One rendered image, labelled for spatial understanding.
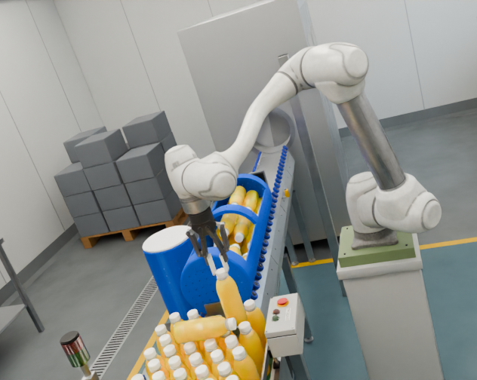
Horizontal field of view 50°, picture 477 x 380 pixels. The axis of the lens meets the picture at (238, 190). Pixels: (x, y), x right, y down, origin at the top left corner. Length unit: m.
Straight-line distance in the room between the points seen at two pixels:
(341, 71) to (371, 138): 0.28
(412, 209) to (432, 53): 5.06
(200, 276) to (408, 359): 0.93
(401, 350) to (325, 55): 1.26
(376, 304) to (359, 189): 0.47
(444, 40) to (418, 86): 0.60
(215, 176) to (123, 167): 4.21
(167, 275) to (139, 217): 3.04
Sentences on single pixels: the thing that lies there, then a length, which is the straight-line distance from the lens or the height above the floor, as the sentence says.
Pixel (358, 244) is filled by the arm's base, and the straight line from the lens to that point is 2.10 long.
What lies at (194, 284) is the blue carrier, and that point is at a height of 1.12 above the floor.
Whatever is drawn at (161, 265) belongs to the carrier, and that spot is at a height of 0.95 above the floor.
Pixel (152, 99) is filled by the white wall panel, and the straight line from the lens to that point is 7.45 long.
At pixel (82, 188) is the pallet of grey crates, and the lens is 5.90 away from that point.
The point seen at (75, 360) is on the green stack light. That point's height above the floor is 1.19.
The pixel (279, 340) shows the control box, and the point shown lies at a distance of 1.69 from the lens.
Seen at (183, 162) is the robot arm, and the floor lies 1.69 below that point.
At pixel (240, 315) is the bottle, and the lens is 1.77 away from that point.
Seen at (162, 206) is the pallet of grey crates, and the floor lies 0.32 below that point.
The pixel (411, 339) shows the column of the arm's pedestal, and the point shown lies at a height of 0.63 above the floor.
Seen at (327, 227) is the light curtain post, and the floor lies 0.55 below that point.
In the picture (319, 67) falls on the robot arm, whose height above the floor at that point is 1.81.
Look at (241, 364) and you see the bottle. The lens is 1.65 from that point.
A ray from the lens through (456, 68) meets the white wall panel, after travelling 6.89.
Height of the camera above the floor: 2.07
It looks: 19 degrees down
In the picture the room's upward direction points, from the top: 18 degrees counter-clockwise
